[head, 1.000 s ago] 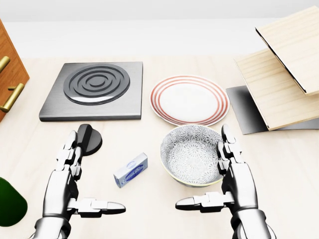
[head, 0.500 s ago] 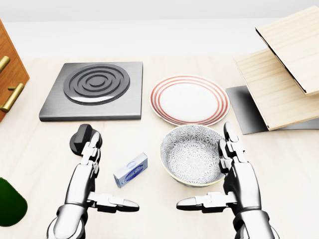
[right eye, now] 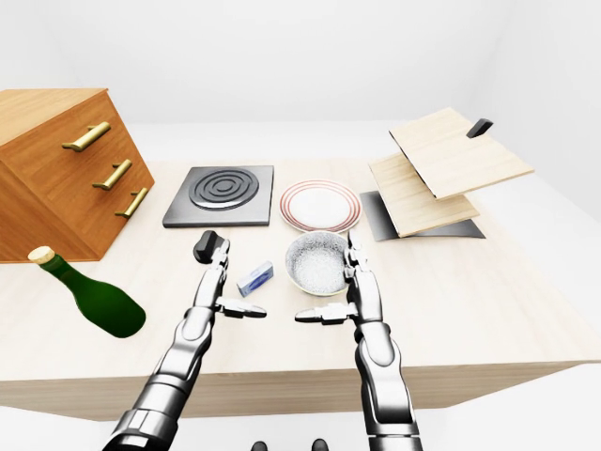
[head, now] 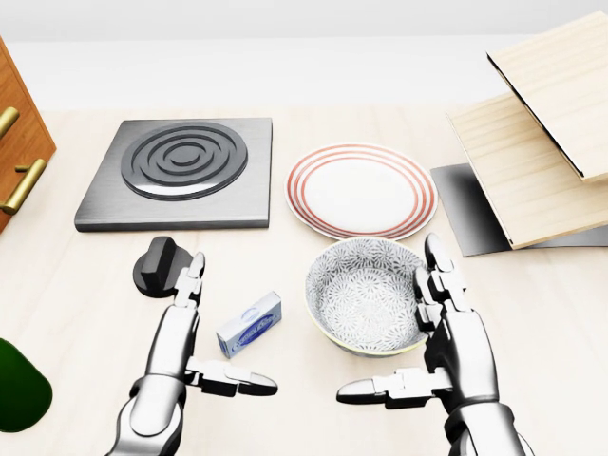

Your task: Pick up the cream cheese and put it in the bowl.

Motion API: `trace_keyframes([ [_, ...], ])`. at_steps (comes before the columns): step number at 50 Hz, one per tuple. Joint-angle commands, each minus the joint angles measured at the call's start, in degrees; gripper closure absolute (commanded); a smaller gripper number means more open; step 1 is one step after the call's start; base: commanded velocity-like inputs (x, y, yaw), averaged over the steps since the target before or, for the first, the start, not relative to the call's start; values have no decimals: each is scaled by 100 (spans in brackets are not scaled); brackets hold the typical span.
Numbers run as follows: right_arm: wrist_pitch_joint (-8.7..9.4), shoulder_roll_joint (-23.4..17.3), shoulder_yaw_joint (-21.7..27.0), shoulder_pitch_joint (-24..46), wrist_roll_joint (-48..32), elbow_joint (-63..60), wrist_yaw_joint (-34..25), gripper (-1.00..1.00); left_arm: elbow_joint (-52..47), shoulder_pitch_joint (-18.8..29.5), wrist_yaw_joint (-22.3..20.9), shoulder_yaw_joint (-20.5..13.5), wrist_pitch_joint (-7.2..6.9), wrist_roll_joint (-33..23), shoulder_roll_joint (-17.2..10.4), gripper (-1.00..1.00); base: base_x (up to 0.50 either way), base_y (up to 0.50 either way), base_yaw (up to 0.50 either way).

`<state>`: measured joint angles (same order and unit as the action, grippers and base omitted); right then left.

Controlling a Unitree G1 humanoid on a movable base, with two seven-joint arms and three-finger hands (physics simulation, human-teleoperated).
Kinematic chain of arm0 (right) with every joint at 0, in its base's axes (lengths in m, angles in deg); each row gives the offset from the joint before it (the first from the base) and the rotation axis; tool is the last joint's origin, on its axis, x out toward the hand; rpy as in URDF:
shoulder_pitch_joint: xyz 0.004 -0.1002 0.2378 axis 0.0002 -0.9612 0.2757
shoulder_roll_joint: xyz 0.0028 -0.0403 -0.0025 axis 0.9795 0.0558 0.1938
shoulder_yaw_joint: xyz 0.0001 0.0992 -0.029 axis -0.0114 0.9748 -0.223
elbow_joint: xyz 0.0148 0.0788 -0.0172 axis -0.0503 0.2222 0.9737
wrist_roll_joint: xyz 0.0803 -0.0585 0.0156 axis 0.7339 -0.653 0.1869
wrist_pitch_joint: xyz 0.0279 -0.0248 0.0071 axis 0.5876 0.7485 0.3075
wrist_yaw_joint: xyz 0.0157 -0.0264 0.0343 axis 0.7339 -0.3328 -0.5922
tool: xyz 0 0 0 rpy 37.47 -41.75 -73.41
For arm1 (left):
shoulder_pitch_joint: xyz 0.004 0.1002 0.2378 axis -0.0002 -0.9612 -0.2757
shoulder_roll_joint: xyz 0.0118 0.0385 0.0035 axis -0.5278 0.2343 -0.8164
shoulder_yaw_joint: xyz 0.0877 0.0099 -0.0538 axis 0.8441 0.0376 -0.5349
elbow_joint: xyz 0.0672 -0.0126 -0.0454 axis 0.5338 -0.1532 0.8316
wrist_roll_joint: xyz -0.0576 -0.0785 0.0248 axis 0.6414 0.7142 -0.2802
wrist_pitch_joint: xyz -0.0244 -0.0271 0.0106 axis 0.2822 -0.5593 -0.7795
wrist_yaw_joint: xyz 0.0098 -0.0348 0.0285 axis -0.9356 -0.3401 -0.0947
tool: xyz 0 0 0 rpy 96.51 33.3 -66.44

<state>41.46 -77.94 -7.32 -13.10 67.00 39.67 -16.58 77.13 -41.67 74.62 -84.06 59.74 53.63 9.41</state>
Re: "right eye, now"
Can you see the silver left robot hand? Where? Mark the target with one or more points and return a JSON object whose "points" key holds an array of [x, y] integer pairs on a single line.
{"points": [[197, 324]]}

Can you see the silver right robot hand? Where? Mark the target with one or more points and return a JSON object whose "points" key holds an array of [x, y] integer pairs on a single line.
{"points": [[375, 343]]}

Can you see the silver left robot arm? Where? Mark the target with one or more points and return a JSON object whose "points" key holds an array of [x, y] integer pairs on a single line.
{"points": [[162, 390]]}

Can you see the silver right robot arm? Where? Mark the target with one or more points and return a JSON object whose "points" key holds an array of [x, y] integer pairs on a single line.
{"points": [[387, 409]]}

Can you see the blue and white cream cheese box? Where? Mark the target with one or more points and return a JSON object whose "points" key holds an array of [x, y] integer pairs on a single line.
{"points": [[256, 279]]}

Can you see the patterned white bowl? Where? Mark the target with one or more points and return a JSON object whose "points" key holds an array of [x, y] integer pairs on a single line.
{"points": [[314, 268]]}

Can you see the round black knob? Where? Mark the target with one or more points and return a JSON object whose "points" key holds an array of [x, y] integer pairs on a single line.
{"points": [[205, 244]]}

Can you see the green wine bottle with cork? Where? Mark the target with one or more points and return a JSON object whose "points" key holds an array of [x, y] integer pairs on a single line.
{"points": [[103, 300]]}

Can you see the small dark rounded shape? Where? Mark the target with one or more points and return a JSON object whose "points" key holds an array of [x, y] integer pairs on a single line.
{"points": [[259, 446], [319, 445]]}

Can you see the flat dark stove plate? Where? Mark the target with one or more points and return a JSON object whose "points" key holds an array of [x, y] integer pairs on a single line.
{"points": [[249, 206]]}

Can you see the small wooden drawer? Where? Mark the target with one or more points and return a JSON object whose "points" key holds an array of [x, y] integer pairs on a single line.
{"points": [[105, 232]]}

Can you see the wooden rack with black base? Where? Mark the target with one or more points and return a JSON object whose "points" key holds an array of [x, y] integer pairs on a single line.
{"points": [[422, 206]]}

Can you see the white plate with red rings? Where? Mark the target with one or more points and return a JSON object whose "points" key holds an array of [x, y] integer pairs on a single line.
{"points": [[319, 206]]}

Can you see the medium wooden drawer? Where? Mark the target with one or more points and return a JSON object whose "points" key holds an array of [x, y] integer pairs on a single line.
{"points": [[80, 199]]}

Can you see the wooden cabinet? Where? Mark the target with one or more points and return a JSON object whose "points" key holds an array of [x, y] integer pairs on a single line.
{"points": [[28, 221]]}

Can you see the large wooden drawer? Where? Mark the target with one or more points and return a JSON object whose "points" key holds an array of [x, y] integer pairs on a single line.
{"points": [[42, 155]]}

